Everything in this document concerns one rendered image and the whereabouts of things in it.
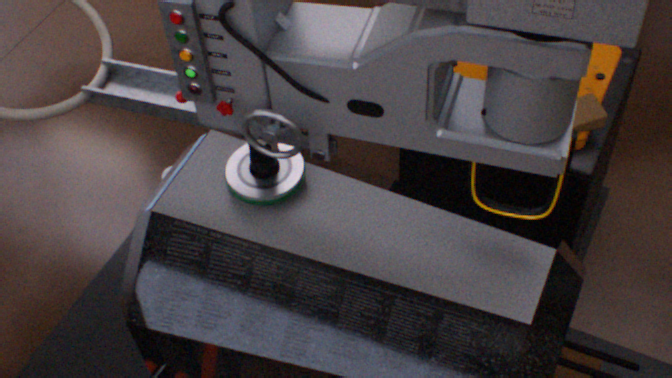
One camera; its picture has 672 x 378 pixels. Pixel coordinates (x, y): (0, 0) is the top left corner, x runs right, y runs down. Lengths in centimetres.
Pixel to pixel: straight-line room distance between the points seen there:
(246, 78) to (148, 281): 73
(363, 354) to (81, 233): 159
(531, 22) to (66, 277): 221
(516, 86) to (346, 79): 35
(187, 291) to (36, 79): 206
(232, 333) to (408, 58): 93
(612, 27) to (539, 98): 25
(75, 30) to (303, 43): 263
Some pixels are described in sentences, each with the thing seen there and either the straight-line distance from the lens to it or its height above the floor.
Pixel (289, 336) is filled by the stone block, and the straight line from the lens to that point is 215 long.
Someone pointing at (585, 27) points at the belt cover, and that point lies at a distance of 150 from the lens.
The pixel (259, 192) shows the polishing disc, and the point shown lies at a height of 86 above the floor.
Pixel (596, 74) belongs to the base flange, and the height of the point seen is 79.
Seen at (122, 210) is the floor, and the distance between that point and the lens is 338.
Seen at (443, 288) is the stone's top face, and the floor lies 80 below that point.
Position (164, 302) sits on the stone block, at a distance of 228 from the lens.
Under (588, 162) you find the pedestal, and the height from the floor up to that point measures 74.
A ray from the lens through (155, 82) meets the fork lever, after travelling 223.
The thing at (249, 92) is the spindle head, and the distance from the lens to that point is 185.
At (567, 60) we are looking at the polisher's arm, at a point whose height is 148.
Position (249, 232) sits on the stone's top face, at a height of 80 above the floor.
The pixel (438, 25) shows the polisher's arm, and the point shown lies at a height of 150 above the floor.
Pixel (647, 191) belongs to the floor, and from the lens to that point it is 340.
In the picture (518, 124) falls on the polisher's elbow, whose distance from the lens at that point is 172.
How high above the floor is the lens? 250
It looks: 50 degrees down
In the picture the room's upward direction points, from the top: 5 degrees counter-clockwise
